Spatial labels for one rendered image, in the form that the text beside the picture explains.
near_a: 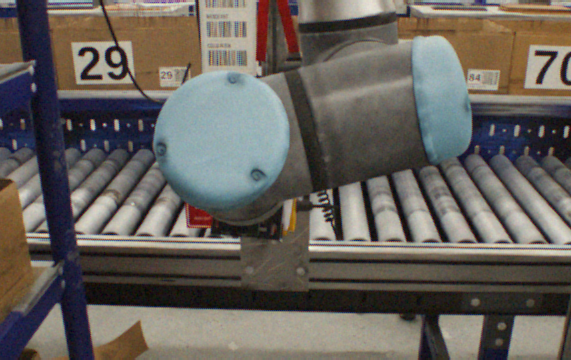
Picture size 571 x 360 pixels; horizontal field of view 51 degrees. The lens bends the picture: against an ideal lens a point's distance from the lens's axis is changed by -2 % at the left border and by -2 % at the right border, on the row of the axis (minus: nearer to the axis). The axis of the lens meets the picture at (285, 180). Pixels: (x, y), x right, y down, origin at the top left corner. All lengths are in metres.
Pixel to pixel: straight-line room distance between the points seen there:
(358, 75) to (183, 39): 1.20
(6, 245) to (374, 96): 0.35
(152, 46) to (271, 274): 0.76
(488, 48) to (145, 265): 0.99
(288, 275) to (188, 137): 0.70
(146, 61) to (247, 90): 1.23
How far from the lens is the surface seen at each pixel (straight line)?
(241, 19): 0.95
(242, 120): 0.39
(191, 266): 1.10
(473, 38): 1.60
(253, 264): 1.07
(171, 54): 1.60
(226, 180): 0.38
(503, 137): 1.65
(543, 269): 1.15
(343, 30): 0.53
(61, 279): 0.65
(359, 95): 0.40
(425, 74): 0.41
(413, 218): 1.20
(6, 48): 1.75
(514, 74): 1.65
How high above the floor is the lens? 1.23
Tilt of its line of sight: 21 degrees down
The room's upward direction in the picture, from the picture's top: straight up
